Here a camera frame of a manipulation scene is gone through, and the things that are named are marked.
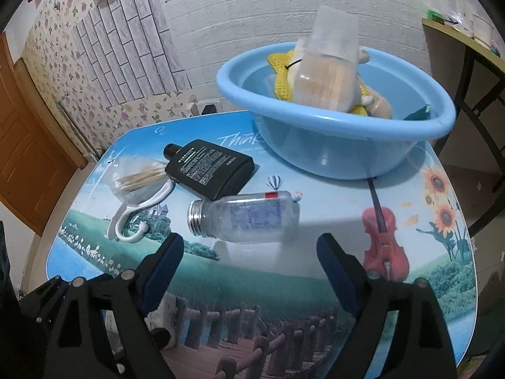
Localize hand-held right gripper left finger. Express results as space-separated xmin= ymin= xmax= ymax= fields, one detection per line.
xmin=46 ymin=232 xmax=185 ymax=379

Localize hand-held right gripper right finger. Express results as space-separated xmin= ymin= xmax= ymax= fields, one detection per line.
xmin=317 ymin=233 xmax=458 ymax=379

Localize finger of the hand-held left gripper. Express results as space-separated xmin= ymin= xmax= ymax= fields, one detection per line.
xmin=18 ymin=278 xmax=72 ymax=364

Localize white floral carton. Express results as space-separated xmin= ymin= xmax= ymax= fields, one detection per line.
xmin=148 ymin=294 xmax=180 ymax=350

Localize clear glass bottle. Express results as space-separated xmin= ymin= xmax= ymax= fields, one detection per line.
xmin=188 ymin=190 xmax=300 ymax=244

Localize blue plastic basin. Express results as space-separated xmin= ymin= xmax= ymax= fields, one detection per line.
xmin=216 ymin=41 xmax=456 ymax=180

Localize beige plush toy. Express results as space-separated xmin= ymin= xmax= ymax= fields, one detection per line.
xmin=353 ymin=45 xmax=394 ymax=120

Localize dark green fabric piece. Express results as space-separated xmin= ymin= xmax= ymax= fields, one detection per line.
xmin=404 ymin=105 xmax=431 ymax=121

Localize white plush toy yellow knit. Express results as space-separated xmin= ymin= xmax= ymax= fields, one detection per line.
xmin=266 ymin=45 xmax=377 ymax=117

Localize clear toothpick box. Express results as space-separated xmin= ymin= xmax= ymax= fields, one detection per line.
xmin=294 ymin=5 xmax=360 ymax=112

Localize white plastic hook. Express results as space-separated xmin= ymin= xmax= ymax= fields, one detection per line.
xmin=107 ymin=179 xmax=175 ymax=243

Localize black flat bottle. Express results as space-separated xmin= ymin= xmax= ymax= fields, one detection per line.
xmin=163 ymin=139 xmax=255 ymax=201

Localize wooden door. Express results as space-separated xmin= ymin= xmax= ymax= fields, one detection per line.
xmin=0 ymin=33 xmax=89 ymax=238

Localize side table with black legs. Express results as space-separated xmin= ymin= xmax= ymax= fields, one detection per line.
xmin=422 ymin=18 xmax=505 ymax=245

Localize clear plastic wrappers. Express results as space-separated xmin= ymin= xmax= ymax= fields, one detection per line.
xmin=446 ymin=10 xmax=472 ymax=28

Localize white paper cup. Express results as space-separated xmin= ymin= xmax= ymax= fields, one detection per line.
xmin=471 ymin=14 xmax=494 ymax=46

